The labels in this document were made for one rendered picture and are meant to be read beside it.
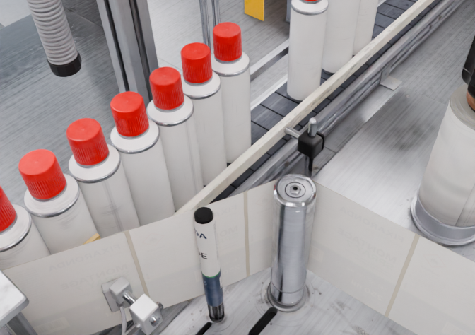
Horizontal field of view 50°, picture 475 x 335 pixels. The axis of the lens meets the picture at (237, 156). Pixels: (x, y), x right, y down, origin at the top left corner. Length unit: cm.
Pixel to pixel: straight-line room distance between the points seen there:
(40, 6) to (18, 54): 58
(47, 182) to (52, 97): 50
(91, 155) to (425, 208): 39
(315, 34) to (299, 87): 10
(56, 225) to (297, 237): 23
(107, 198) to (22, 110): 46
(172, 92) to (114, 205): 13
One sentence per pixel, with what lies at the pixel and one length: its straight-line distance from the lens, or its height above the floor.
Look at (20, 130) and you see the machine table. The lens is 93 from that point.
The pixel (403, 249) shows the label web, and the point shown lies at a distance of 47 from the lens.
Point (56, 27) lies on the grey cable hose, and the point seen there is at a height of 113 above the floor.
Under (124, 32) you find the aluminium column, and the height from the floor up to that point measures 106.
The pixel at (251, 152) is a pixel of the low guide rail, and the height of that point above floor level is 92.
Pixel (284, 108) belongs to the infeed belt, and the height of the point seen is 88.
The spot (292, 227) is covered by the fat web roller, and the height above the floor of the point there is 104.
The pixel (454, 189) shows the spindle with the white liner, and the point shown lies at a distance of 61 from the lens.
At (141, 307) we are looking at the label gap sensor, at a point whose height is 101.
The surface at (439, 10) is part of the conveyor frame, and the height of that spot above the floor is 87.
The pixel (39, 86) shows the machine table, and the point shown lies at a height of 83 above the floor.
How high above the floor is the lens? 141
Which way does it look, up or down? 47 degrees down
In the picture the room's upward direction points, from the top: 3 degrees counter-clockwise
